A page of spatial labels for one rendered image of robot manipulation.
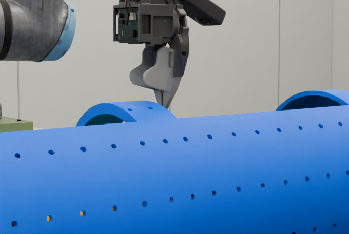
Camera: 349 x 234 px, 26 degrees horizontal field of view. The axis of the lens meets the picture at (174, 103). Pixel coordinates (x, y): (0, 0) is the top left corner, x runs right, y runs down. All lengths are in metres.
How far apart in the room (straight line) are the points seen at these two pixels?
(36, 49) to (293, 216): 0.58
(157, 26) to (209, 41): 4.14
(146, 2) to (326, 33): 5.26
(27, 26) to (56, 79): 2.97
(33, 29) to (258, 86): 4.29
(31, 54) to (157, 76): 0.40
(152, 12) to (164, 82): 0.10
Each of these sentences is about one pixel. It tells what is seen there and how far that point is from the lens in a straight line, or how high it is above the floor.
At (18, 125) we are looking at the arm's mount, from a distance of 1.35.
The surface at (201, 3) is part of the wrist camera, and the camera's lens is 1.10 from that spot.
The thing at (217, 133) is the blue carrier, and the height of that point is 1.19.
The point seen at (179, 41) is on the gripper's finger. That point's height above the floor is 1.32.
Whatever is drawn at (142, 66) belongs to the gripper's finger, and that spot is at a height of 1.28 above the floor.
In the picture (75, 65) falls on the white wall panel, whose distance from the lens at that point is 4.43.
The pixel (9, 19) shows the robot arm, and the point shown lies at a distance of 1.38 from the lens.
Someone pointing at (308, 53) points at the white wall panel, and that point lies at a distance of 6.08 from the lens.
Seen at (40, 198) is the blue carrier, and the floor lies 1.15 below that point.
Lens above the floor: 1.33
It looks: 5 degrees down
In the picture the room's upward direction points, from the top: straight up
